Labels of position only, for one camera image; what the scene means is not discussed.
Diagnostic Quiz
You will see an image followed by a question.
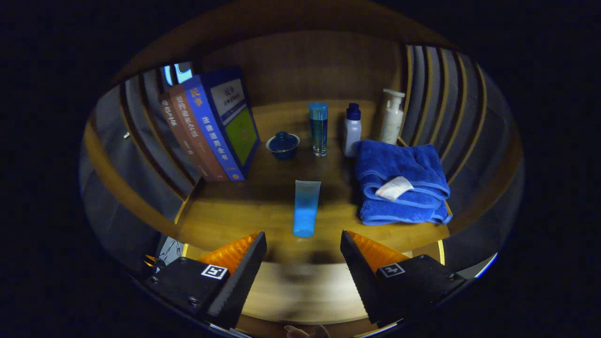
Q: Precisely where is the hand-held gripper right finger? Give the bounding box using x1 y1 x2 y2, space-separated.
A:
340 230 468 329

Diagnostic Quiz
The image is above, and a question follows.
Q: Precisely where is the blue lidded teacup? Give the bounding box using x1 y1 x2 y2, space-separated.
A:
266 131 301 161

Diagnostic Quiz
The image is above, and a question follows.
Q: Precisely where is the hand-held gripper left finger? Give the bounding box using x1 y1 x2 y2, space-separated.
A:
143 231 268 330

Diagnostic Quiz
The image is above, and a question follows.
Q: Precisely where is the blue squeeze tube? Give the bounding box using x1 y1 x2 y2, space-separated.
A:
293 180 322 238

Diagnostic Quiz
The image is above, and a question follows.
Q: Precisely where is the white pump bottle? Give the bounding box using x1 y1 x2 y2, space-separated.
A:
379 89 406 145

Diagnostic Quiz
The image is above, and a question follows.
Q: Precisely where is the wooden countertop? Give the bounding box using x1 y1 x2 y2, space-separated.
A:
176 99 451 263

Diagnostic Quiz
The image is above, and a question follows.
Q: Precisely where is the blue towel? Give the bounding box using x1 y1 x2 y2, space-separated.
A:
353 139 453 226

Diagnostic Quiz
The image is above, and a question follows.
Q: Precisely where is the white bottle with blue cap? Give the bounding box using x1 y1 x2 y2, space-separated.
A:
343 103 362 158

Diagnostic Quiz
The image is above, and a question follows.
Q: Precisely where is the dark brown book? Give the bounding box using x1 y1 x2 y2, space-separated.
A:
159 92 207 181

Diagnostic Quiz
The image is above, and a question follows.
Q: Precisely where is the blue book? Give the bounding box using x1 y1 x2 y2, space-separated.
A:
182 67 262 182

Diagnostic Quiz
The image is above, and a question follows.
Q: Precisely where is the clear blue bottle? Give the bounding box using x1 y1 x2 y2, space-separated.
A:
308 103 329 157

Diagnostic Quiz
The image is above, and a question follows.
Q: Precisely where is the reddish brown book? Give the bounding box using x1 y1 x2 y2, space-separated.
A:
169 84 230 182

